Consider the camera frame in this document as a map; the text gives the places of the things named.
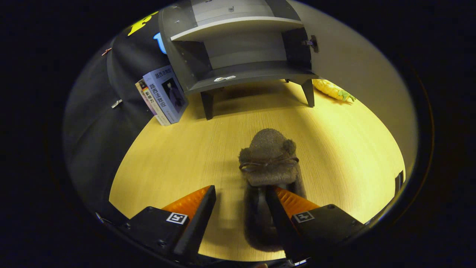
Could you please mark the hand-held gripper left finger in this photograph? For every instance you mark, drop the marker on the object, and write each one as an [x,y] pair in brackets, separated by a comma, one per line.
[193,227]

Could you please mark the brown fuzzy shoe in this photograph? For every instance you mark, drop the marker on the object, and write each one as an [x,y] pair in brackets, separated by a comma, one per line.
[269,149]

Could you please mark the grey shoe cabinet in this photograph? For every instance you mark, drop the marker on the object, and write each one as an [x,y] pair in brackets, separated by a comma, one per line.
[238,70]

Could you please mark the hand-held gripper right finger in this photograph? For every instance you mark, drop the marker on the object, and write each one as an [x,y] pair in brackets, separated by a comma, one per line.
[327,223]

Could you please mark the blue cover book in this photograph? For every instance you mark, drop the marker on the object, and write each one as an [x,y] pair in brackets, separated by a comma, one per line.
[165,89]

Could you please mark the red clip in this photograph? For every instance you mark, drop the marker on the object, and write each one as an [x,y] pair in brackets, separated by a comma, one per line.
[106,51]

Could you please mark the yellow plush toy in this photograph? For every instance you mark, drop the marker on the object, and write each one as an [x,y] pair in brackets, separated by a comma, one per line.
[331,89]

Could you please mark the black backdrop cloth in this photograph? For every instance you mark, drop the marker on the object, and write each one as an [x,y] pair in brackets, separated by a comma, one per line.
[93,130]

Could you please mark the silver clip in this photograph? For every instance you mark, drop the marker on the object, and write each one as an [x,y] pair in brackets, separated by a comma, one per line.
[116,104]

